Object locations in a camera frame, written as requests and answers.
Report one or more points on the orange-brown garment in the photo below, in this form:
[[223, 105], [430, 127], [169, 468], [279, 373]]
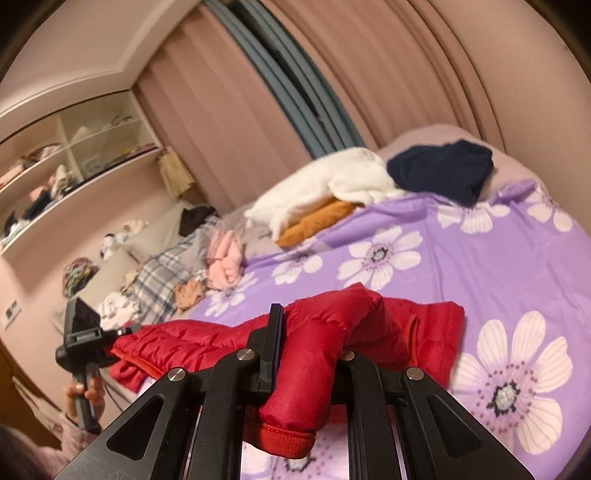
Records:
[[327, 216]]

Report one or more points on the pink sleeved left forearm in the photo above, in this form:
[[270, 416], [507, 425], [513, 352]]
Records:
[[22, 458]]

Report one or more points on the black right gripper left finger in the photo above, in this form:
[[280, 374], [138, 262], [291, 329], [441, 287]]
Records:
[[186, 425]]

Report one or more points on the beige curtain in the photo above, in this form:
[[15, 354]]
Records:
[[395, 66]]

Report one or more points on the grey plaid garment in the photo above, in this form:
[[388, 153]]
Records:
[[159, 275]]

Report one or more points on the teal curtain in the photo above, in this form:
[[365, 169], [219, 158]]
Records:
[[305, 96]]

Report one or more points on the navy blue garment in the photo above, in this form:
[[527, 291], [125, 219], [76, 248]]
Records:
[[457, 171]]

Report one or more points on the person's left hand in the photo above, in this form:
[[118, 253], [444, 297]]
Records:
[[94, 392]]

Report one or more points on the white wall shelf unit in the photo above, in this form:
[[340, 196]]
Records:
[[51, 166]]

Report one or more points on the red puffer jacket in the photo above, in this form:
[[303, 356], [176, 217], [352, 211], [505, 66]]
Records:
[[393, 333]]

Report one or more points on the white fleece garment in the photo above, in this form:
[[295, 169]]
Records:
[[355, 175]]

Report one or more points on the pink garment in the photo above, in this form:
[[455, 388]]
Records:
[[224, 260]]

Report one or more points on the small tan garment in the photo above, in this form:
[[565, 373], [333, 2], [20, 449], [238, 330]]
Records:
[[188, 294]]

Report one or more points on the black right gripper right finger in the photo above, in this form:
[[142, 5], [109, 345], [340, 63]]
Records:
[[405, 425]]

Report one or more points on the purple floral bed sheet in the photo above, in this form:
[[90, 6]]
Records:
[[517, 264]]

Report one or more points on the straw tassel hanging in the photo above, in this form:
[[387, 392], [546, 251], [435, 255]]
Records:
[[176, 177]]

